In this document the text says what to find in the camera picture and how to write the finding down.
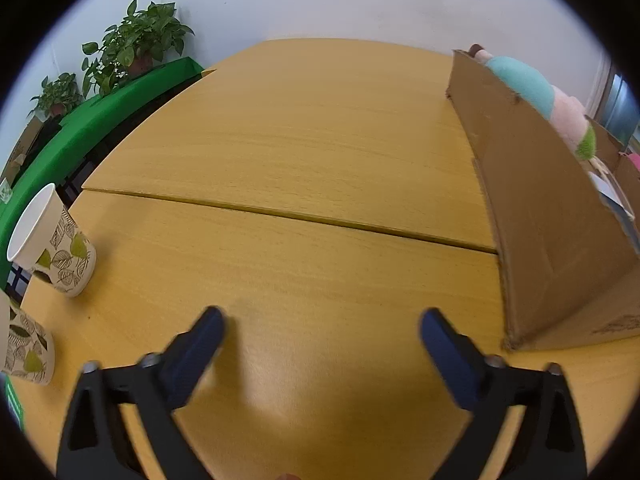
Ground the wooden desktop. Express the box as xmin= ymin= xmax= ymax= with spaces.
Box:
xmin=9 ymin=37 xmax=640 ymax=480

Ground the white blue flat packet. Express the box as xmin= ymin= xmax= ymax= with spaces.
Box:
xmin=587 ymin=157 xmax=637 ymax=222

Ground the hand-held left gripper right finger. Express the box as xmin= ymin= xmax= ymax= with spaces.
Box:
xmin=419 ymin=308 xmax=588 ymax=480

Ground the small brown cardboard carton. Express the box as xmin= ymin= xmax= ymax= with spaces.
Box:
xmin=0 ymin=117 xmax=44 ymax=181

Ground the green card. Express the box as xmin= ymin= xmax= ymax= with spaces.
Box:
xmin=4 ymin=377 xmax=25 ymax=431

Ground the pink teal pig plush toy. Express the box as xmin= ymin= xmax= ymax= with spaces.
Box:
xmin=469 ymin=45 xmax=598 ymax=161

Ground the green cloth covered table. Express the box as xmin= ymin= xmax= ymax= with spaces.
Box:
xmin=0 ymin=57 xmax=206 ymax=291

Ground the leaf print paper cup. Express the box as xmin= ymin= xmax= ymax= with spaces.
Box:
xmin=0 ymin=290 xmax=55 ymax=387
xmin=7 ymin=183 xmax=97 ymax=298

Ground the glass door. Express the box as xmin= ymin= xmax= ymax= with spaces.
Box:
xmin=597 ymin=57 xmax=640 ymax=147

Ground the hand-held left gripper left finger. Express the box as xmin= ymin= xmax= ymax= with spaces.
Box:
xmin=56 ymin=306 xmax=226 ymax=480

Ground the brown cardboard box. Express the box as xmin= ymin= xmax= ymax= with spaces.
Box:
xmin=445 ymin=49 xmax=640 ymax=352

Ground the large potted green plant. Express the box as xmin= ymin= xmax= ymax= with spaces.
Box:
xmin=81 ymin=0 xmax=195 ymax=98

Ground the small potted green plant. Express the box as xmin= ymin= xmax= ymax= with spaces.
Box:
xmin=27 ymin=73 xmax=85 ymax=120

